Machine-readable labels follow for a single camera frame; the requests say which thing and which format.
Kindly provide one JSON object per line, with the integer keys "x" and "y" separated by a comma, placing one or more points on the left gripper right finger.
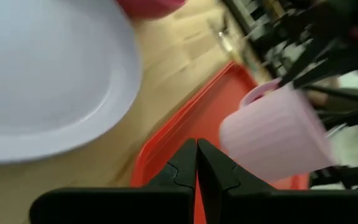
{"x": 291, "y": 208}

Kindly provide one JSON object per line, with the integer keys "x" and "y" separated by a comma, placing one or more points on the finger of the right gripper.
{"x": 309, "y": 54}
{"x": 337, "y": 70}

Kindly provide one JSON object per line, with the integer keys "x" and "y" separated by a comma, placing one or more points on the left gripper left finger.
{"x": 120, "y": 205}

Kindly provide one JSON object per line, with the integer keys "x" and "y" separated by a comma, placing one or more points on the pink mug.
{"x": 275, "y": 133}

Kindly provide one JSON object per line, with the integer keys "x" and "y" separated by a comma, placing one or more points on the lavender plate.
{"x": 42, "y": 77}

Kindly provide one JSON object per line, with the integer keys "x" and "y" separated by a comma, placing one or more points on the magenta bowl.
{"x": 151, "y": 7}

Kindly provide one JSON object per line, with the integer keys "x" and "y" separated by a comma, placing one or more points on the red plastic tray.
{"x": 197, "y": 118}

